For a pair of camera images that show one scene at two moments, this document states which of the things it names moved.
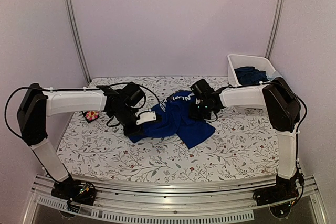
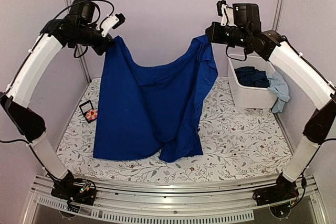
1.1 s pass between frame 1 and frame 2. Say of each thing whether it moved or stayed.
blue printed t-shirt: moved
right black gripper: moved
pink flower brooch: stayed
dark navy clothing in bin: stayed
